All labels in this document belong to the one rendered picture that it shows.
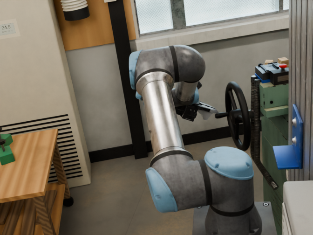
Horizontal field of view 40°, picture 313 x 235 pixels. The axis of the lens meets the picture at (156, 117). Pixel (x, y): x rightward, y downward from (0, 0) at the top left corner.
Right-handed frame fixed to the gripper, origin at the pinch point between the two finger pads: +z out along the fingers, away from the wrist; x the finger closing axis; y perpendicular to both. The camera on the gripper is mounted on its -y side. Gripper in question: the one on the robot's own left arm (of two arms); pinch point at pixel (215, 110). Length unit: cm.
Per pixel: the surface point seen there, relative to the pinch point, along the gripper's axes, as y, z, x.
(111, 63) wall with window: 21, -40, -113
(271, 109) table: -12.7, 12.1, 22.9
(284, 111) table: -13.7, 17.2, 23.3
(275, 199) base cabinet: 31, 43, 4
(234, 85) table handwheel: -15.5, -1.9, 13.7
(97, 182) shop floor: 97, -25, -90
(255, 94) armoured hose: -15.2, 6.4, 17.1
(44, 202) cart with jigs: 70, -58, -6
